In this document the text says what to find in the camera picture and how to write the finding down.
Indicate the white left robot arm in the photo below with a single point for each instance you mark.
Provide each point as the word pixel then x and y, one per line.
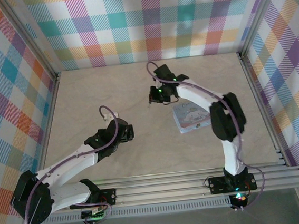
pixel 64 165

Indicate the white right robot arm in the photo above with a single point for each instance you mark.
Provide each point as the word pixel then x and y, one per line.
pixel 227 117

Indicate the green left controller board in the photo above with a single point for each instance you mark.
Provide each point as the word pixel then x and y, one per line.
pixel 94 213

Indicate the black right controller board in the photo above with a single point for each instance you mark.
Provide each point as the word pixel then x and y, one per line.
pixel 238 200

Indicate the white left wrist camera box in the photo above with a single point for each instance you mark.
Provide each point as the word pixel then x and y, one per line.
pixel 110 116

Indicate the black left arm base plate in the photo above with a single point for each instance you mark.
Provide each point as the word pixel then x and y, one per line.
pixel 107 196

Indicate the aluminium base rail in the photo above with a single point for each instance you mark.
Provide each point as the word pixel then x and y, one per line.
pixel 159 187

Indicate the aluminium side rail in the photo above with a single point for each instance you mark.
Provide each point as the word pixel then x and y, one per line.
pixel 265 106

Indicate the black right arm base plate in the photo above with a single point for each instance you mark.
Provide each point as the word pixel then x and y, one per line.
pixel 217 185

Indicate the aluminium frame post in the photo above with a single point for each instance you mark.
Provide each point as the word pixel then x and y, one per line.
pixel 259 11
pixel 29 36

